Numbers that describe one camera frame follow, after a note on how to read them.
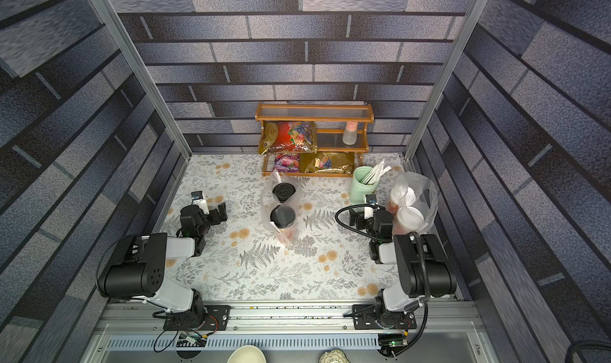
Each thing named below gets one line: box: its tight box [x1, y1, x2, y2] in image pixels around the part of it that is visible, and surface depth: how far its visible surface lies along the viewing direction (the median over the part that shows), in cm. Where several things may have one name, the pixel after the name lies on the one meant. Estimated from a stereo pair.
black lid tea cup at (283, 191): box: [272, 182, 296, 203], surface depth 86 cm
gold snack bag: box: [258, 121, 279, 156], surface depth 102 cm
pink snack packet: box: [273, 152, 300, 173], surface depth 116 cm
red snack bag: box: [266, 121, 318, 153], surface depth 100 cm
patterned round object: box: [318, 347, 351, 363], surface depth 68 cm
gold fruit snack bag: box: [304, 152, 351, 175], surface depth 112 cm
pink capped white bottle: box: [342, 121, 359, 146], surface depth 105 cm
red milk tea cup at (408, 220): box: [393, 205, 429, 236], surface depth 77 cm
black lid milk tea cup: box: [270, 204, 297, 245], surface depth 78 cm
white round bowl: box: [226, 345, 267, 363], surface depth 66 cm
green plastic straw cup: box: [349, 166, 380, 205], surface depth 95 cm
